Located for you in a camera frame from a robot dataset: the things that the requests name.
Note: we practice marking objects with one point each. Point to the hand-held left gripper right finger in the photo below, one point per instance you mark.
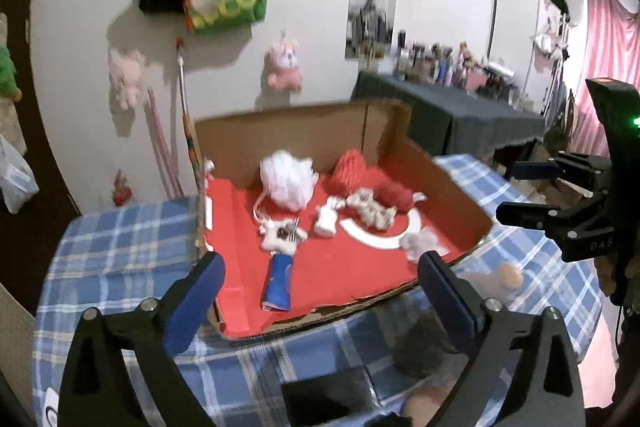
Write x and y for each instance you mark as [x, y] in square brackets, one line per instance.
[450, 302]

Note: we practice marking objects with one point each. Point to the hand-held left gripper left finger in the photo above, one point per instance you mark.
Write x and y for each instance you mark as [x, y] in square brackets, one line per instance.
[195, 297]

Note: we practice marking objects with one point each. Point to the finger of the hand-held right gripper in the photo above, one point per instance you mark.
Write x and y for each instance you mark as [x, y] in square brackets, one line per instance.
[525, 214]
[535, 169]

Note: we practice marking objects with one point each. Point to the blue cloth roll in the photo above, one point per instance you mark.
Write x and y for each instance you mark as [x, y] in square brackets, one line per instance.
[277, 282]

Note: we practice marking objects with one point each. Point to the white black striped plush toy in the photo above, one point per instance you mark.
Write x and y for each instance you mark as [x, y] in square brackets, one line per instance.
[282, 236]

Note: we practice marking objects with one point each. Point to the red yarn ball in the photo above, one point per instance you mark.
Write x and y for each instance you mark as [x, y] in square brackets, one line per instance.
[395, 197]

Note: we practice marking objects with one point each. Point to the beige knitted toy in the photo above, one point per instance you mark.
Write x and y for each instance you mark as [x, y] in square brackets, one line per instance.
[370, 209]

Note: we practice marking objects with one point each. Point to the cardboard box with red lining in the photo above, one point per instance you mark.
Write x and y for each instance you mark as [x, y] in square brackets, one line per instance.
[325, 277]

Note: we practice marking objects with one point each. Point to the glass jar with dark contents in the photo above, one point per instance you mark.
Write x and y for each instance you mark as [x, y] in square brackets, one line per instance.
[425, 347]

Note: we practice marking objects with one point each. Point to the beige plush toy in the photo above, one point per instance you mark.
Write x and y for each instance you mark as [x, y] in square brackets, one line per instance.
[505, 277]

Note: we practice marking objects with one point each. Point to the blue plaid tablecloth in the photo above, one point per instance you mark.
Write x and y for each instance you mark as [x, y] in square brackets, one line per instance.
[125, 237]

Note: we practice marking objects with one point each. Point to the table with dark cloth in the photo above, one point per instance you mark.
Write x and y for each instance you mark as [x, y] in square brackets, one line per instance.
[450, 117]

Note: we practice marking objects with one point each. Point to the round brown coaster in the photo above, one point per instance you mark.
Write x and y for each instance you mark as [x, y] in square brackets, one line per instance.
[425, 402]

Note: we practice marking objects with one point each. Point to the pink curtain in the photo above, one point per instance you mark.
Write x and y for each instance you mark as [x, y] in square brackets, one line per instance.
[610, 42]

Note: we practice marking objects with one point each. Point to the white bath pouf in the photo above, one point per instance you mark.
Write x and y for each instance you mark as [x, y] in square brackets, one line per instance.
[287, 177]

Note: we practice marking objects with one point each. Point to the pink rods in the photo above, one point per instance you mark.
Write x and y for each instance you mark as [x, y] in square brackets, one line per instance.
[162, 147]

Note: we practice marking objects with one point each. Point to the colourful printed tin box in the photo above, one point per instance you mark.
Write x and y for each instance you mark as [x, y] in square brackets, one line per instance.
[325, 397]

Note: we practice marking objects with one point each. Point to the red bath pouf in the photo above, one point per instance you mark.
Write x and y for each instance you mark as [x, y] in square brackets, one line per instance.
[350, 172]

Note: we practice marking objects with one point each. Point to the white plastic bag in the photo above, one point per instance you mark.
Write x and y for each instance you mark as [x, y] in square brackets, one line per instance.
[15, 182]

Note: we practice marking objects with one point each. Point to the pink plush toy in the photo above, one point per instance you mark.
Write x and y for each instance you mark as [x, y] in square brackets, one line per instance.
[284, 64]
[126, 77]

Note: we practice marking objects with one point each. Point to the green cloth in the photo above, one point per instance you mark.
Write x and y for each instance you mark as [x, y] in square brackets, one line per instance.
[6, 72]

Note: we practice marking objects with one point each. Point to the small red wall ornament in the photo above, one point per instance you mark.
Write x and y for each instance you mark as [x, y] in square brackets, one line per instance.
[121, 194]

